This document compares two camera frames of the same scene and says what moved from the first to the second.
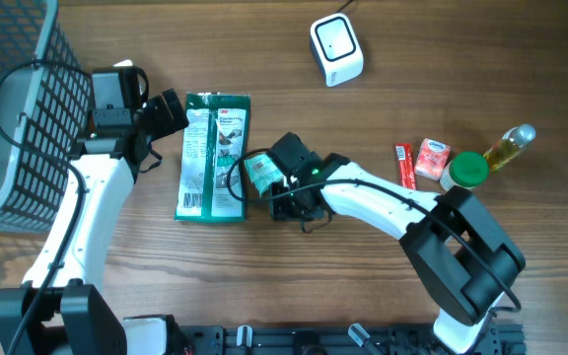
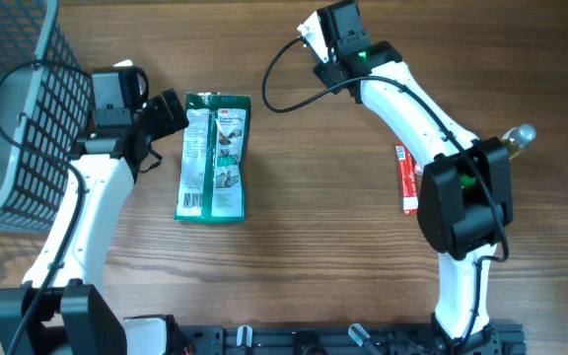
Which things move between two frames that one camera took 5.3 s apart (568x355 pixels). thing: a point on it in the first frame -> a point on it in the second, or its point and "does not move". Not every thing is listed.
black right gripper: [280, 210] -> [321, 72]
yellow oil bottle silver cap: [509, 145] does not move
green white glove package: [216, 135] does not move
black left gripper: [163, 124] does not move
